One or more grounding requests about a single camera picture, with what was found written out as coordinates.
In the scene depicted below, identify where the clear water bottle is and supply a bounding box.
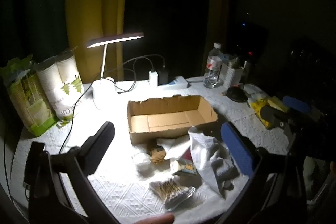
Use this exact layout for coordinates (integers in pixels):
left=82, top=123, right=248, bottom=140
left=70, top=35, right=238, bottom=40
left=204, top=43, right=223, bottom=89

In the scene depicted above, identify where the white desk lamp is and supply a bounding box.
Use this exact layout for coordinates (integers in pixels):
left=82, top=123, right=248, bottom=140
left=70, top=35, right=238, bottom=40
left=87, top=32, right=144, bottom=102

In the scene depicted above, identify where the white charger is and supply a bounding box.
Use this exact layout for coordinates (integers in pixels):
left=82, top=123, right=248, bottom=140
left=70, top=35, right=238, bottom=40
left=149, top=70, right=159, bottom=87

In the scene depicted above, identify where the cotton swab packet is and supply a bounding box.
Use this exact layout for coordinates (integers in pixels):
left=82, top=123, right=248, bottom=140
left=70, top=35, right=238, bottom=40
left=149, top=178, right=197, bottom=210

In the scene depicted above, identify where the white cloth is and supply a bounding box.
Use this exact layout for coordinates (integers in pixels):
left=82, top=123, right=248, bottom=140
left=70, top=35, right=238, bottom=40
left=157, top=135, right=191, bottom=160

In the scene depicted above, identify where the white perforated container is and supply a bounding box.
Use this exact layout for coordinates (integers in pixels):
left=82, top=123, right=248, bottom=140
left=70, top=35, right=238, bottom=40
left=223, top=59, right=243, bottom=88

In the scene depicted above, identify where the cardboard box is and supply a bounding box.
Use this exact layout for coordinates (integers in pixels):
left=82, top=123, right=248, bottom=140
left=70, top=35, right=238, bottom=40
left=127, top=94, right=218, bottom=146

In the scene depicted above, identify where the white power strip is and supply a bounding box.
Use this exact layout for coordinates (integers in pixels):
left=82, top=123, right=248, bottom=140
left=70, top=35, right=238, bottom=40
left=157, top=76, right=188, bottom=90

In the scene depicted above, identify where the green paper cup pack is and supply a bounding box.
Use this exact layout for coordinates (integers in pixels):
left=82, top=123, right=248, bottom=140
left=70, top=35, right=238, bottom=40
left=0, top=55, right=59, bottom=136

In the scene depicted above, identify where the black lamp cable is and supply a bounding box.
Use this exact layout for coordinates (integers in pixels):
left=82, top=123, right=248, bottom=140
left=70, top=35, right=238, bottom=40
left=58, top=82, right=95, bottom=156

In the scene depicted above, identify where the white paper cup pack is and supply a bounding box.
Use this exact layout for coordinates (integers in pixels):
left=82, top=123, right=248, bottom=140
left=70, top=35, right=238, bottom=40
left=35, top=49, right=85, bottom=122

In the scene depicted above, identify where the brown patterned packet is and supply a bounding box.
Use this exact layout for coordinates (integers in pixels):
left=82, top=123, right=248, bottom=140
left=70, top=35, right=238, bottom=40
left=150, top=147, right=167, bottom=166

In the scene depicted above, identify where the white plastic wrapper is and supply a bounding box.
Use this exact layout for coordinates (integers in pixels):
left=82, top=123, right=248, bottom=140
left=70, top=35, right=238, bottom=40
left=244, top=84, right=266, bottom=99

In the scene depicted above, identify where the yellow packet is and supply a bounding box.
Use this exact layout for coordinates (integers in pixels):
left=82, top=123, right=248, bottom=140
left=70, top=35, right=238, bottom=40
left=248, top=96, right=289, bottom=130

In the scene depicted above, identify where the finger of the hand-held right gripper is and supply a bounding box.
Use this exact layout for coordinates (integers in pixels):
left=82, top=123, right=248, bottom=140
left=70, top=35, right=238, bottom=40
left=283, top=95, right=324, bottom=120
left=261, top=105, right=295, bottom=136

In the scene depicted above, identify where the black round object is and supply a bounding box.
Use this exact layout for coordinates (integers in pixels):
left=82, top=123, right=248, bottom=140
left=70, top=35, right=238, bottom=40
left=226, top=86, right=249, bottom=103

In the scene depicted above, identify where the yellow curtain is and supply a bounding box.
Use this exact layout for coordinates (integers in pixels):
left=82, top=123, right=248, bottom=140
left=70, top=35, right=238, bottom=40
left=65, top=0, right=135, bottom=82

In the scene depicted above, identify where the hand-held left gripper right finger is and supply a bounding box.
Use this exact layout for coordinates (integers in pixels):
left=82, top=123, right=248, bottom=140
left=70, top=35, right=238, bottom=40
left=217, top=122, right=308, bottom=224

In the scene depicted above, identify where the black appliance with lights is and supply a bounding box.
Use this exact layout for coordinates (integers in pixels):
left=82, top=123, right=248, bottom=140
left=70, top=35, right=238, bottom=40
left=231, top=21, right=269, bottom=67

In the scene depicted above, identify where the white waffle towel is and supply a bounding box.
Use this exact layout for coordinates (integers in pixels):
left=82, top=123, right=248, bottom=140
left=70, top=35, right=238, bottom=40
left=188, top=126, right=241, bottom=199

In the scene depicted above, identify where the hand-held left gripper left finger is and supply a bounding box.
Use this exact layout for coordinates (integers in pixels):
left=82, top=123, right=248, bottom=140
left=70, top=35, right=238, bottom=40
left=24, top=121, right=119, bottom=224

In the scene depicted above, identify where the black charger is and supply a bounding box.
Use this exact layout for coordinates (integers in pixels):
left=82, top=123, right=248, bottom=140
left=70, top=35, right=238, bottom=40
left=159, top=66, right=169, bottom=85

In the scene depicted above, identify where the black charger cable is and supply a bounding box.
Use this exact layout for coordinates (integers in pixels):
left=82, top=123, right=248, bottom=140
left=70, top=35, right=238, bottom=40
left=115, top=54, right=166, bottom=95

